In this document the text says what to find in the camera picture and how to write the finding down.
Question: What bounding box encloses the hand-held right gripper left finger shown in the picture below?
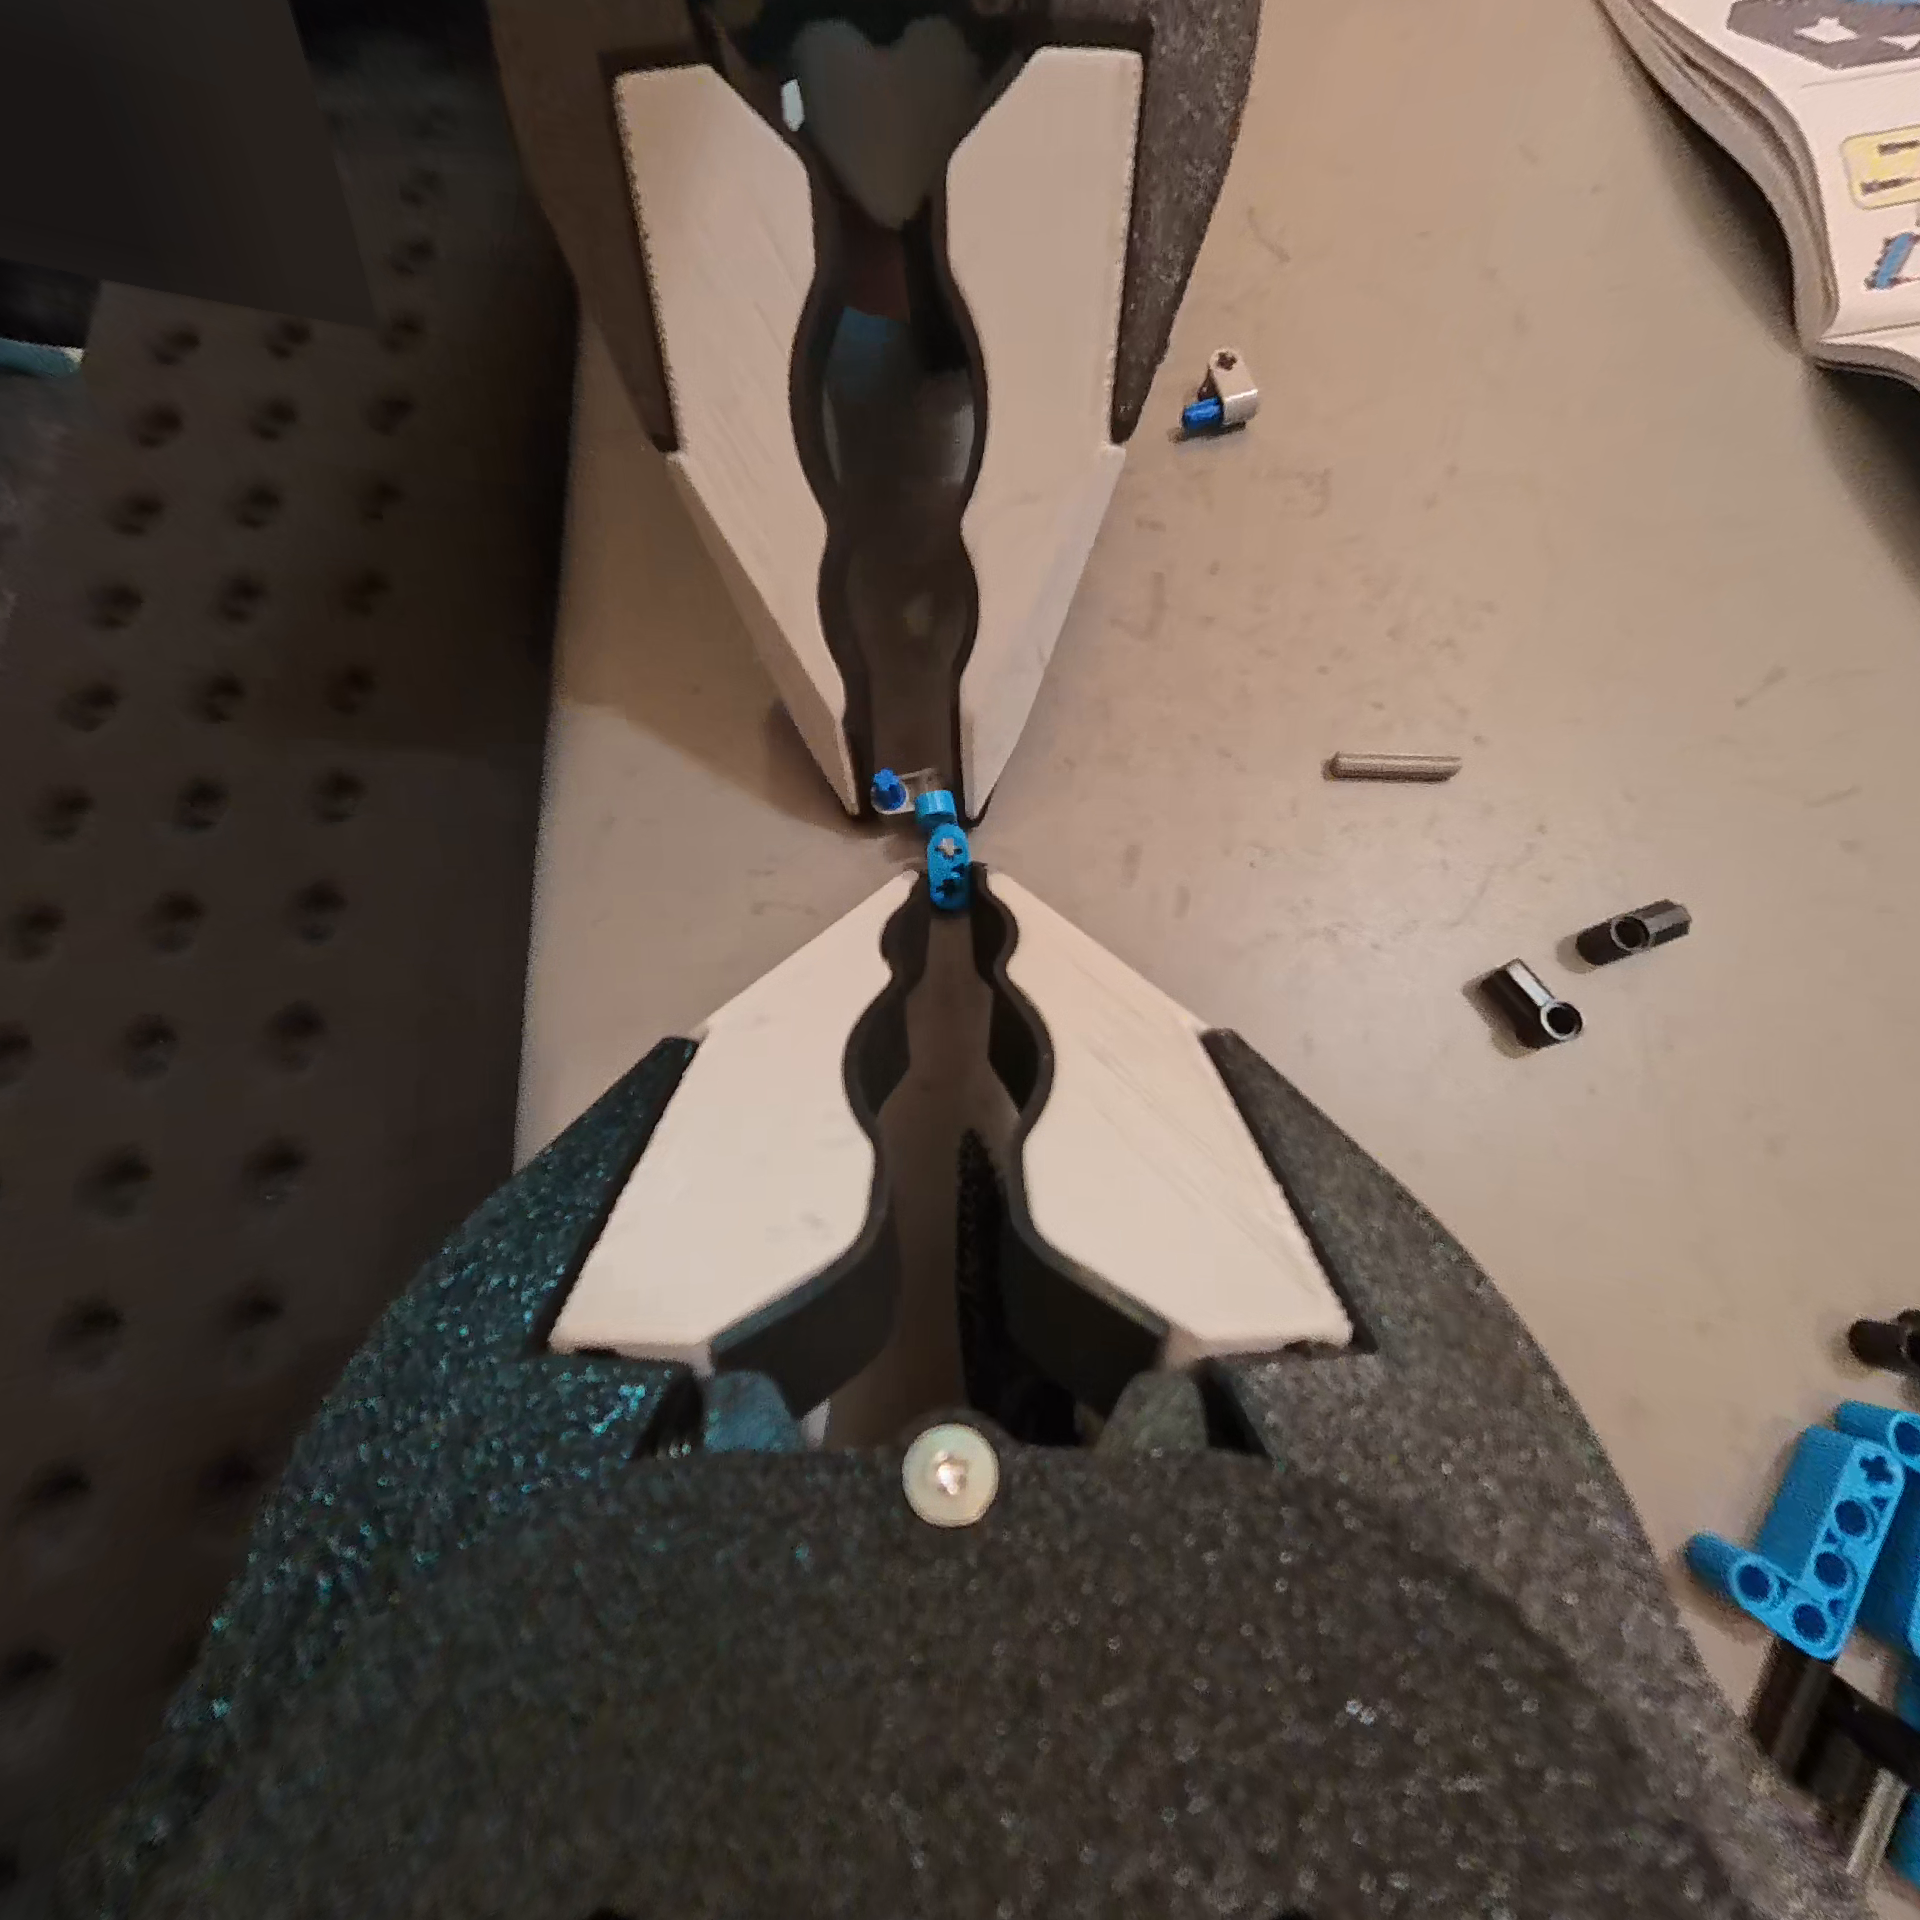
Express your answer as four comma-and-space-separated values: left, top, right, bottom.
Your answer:
548, 868, 924, 1414

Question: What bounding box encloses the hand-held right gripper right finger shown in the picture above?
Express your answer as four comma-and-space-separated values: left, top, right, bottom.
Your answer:
967, 868, 1356, 1409

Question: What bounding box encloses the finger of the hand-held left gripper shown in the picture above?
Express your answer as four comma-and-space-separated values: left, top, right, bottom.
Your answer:
611, 62, 880, 823
933, 42, 1149, 827

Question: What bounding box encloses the grey desk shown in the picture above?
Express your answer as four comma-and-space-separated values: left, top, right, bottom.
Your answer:
517, 0, 1920, 1727

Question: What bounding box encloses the black tube connector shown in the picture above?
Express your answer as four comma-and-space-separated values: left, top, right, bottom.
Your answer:
1575, 902, 1696, 967
1475, 960, 1587, 1048

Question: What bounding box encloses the dark perforated panel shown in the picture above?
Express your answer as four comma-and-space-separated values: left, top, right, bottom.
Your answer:
0, 226, 578, 1920

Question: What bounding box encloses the instruction booklet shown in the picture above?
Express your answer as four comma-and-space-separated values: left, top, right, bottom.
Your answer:
1598, 0, 1920, 376

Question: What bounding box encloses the blue angled beam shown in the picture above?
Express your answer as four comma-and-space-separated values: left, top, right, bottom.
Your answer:
1687, 1424, 1905, 1658

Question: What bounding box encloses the pile of building pieces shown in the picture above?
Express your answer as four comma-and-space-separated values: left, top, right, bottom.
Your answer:
1687, 1309, 1920, 1877

